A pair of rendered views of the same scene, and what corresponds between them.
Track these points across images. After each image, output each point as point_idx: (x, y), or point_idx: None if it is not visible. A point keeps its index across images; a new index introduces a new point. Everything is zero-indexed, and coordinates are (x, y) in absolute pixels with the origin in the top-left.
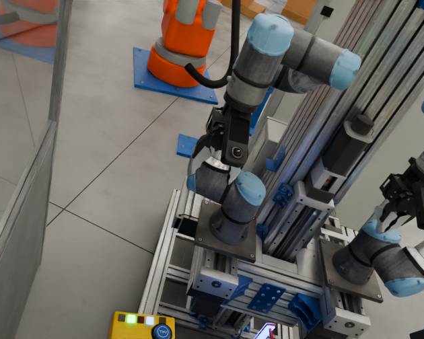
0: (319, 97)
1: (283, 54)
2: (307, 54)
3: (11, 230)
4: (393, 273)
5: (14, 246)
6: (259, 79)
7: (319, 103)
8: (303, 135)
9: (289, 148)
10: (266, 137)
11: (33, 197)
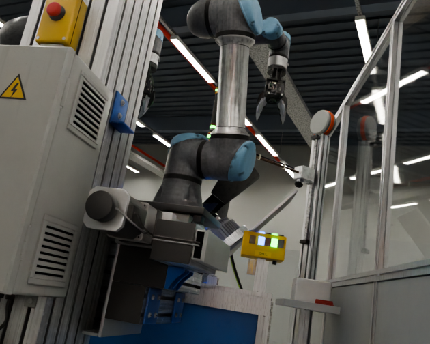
0: (145, 20)
1: None
2: None
3: (400, 269)
4: None
5: (407, 323)
6: None
7: (149, 29)
8: (144, 69)
9: (129, 91)
10: (107, 92)
11: None
